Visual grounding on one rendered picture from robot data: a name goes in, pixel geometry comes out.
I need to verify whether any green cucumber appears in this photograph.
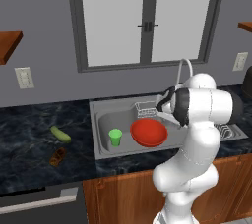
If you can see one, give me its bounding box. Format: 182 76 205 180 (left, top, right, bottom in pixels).
49 125 72 144

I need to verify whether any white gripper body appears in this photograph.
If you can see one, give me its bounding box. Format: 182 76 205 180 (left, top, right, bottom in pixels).
155 93 172 114

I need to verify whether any grey metal sink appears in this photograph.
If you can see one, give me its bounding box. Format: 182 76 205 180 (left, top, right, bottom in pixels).
89 94 249 161

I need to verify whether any brown wooden shelf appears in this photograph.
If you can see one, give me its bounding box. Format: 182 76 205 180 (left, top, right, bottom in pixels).
237 21 252 33
0 30 25 66

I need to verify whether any silver dishwasher handle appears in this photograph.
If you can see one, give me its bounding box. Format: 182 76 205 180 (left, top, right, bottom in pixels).
0 195 80 216

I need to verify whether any dark grey dishwasher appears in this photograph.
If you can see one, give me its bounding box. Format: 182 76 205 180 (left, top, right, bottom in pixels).
0 181 89 224

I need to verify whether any white wall socket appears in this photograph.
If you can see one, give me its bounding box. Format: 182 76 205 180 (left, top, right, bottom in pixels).
232 51 249 73
14 66 35 90

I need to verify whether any grey framed window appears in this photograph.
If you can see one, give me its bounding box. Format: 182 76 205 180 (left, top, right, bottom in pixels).
66 0 229 74

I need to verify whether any brown sweet potato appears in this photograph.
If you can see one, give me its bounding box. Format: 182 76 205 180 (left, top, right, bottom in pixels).
48 146 67 167

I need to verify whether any grey wire sink basket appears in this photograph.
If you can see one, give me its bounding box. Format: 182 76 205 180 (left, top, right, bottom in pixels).
134 101 159 119

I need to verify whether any brown wooden cupboard door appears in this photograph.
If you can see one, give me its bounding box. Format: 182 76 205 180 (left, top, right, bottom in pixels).
200 153 252 224
82 167 167 224

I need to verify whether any red bowl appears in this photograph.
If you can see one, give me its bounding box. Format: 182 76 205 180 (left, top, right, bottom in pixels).
129 118 169 148

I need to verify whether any green cup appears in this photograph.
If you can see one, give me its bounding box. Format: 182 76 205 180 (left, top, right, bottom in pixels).
108 128 124 147

